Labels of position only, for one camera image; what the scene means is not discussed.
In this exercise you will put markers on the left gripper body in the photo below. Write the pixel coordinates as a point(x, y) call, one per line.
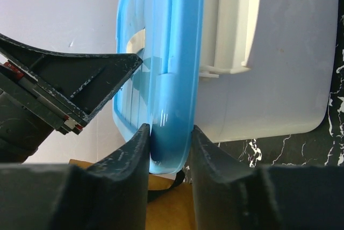
point(18, 122)

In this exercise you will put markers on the white plastic bin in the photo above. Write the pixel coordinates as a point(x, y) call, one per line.
point(266, 67)

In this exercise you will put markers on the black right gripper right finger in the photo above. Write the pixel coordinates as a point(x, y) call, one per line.
point(228, 194)

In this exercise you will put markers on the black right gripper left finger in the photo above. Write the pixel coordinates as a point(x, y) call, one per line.
point(110, 194)

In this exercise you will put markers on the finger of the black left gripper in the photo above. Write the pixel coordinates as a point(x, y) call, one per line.
point(101, 75)

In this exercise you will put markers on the light blue plastic lid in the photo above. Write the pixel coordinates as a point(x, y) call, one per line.
point(167, 36)

